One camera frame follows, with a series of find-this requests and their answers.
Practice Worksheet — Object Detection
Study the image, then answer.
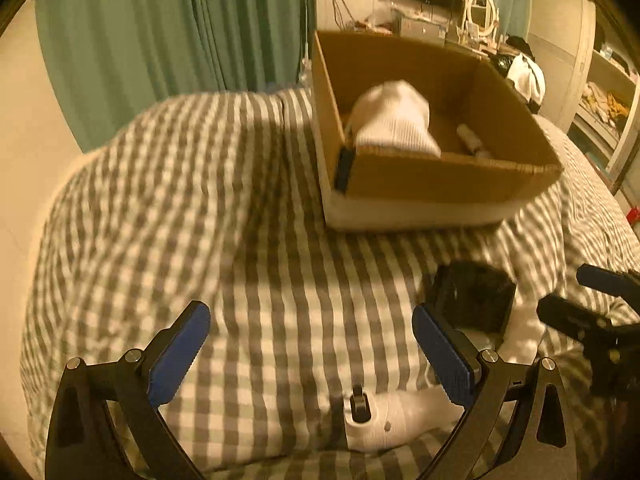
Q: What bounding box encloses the black square box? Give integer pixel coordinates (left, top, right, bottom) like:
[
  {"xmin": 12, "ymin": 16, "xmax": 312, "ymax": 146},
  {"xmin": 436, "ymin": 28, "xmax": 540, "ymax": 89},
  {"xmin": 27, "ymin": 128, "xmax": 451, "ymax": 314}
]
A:
[{"xmin": 424, "ymin": 260, "xmax": 516, "ymax": 350}]

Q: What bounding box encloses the brown cardboard box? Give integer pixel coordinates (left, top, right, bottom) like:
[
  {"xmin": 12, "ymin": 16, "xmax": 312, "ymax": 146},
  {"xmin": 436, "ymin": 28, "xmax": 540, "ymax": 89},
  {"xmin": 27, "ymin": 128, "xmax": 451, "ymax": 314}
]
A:
[{"xmin": 310, "ymin": 30, "xmax": 563, "ymax": 232}]

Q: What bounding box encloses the white knit sock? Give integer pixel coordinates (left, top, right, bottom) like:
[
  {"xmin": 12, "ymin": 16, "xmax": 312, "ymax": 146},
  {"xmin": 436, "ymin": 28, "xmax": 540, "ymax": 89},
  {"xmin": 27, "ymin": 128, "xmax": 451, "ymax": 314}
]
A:
[{"xmin": 345, "ymin": 80, "xmax": 442, "ymax": 157}]

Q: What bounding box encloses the white wardrobe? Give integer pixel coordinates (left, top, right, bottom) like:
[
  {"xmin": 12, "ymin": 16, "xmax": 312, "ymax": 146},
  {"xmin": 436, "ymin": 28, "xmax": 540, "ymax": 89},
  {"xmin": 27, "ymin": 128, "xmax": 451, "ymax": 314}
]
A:
[{"xmin": 526, "ymin": 0, "xmax": 639, "ymax": 193}]

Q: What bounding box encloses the wooden chair with clothes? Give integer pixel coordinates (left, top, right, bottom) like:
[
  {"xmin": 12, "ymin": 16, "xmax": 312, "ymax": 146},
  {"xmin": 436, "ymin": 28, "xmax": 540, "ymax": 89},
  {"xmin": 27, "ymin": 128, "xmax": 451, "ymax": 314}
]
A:
[{"xmin": 489, "ymin": 36, "xmax": 547, "ymax": 114}]

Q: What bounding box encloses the checkered bed quilt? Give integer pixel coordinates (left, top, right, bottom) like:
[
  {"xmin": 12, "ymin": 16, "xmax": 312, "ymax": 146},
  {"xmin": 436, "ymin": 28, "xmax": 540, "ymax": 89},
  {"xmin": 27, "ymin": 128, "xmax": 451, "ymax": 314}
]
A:
[{"xmin": 20, "ymin": 90, "xmax": 639, "ymax": 479}]

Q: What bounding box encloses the white oval vanity mirror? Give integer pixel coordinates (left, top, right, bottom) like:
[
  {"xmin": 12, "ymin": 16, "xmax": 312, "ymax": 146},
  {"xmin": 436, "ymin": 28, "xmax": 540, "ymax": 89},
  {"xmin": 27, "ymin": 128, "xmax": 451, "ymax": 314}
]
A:
[{"xmin": 463, "ymin": 0, "xmax": 499, "ymax": 38}]

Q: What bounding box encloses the small grey fridge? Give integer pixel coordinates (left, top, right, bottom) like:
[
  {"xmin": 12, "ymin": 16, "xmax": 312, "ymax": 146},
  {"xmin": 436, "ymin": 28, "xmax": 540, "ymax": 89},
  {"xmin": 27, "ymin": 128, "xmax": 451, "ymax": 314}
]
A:
[{"xmin": 398, "ymin": 14, "xmax": 447, "ymax": 44}]

